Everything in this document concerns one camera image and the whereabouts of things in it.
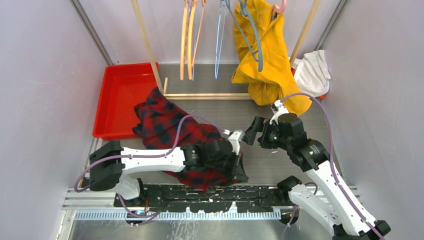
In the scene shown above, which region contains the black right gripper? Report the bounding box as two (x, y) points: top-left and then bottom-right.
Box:
(242, 116), (292, 151)

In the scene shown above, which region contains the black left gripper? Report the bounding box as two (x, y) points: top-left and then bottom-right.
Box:
(206, 151), (248, 183)

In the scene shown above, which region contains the yellow pleated skirt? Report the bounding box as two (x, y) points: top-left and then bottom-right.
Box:
(231, 0), (312, 116)

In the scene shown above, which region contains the red plaid garment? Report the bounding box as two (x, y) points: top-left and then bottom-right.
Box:
(132, 88), (237, 190)

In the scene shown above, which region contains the wooden clothes rack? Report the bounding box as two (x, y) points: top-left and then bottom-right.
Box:
(131, 0), (321, 101)

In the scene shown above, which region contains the teal plastic hanger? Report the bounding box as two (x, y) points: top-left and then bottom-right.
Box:
(223, 0), (264, 72)

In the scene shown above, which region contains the pink plastic hanger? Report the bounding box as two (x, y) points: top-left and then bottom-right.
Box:
(271, 0), (287, 20)

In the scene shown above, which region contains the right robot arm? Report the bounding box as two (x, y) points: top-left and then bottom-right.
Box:
(244, 113), (391, 240)

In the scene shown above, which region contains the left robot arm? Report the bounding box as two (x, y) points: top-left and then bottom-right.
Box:
(88, 138), (248, 207)

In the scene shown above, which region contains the orange plastic hanger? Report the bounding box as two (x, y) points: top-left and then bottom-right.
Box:
(179, 0), (198, 80)

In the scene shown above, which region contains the orange notched hanger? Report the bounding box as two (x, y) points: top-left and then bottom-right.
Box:
(187, 0), (206, 69)

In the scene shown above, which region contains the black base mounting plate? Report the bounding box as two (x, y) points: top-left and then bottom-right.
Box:
(123, 184), (294, 213)

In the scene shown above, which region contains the orange object under cloth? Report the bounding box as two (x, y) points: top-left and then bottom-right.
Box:
(290, 67), (326, 100)

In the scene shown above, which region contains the white cloth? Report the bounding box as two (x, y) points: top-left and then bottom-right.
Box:
(292, 49), (332, 98)

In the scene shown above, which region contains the red plastic bin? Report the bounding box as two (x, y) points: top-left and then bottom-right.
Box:
(92, 62), (157, 141)

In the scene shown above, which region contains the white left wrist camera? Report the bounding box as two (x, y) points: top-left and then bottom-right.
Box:
(223, 129), (245, 155)

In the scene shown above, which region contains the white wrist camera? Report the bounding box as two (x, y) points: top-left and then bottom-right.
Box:
(223, 129), (245, 155)
(270, 99), (290, 125)

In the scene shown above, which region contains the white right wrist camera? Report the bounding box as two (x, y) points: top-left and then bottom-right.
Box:
(270, 99), (290, 125)

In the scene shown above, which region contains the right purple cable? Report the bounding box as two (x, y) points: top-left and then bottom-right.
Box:
(280, 92), (388, 240)

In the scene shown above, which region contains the purple cable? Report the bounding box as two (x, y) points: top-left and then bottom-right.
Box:
(73, 114), (233, 227)
(280, 92), (388, 240)

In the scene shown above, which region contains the light blue wire hanger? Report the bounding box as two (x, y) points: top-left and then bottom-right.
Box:
(192, 0), (230, 82)

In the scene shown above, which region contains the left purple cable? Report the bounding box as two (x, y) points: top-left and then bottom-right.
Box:
(73, 114), (233, 227)

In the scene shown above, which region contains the aluminium rail frame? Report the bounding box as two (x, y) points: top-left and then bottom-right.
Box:
(61, 132), (364, 221)

